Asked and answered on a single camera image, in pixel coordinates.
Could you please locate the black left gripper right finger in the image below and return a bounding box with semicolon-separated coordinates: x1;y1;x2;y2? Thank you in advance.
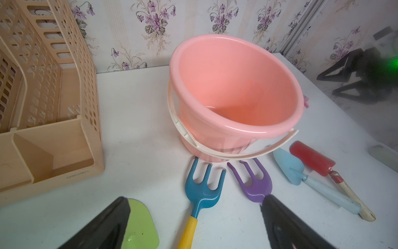
261;195;334;249

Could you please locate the pink plastic bucket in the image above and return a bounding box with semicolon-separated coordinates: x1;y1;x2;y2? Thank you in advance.
167;34;304;162

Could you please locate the green trowel wooden handle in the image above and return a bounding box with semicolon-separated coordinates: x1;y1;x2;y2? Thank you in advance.
121;199;160;249

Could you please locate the light blue plastic trowel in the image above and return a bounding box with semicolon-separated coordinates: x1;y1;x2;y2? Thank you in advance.
273;148;362;214

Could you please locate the red shovel wooden handle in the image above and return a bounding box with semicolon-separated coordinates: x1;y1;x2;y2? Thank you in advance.
289;141;376;222

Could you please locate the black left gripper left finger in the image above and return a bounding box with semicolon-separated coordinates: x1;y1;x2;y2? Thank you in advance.
60;197;131;249

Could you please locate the beige plastic file organizer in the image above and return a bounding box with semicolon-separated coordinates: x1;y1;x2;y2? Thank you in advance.
1;1;105;207

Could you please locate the purple rake pink handle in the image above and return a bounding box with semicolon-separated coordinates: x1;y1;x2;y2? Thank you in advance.
227;158;273;203

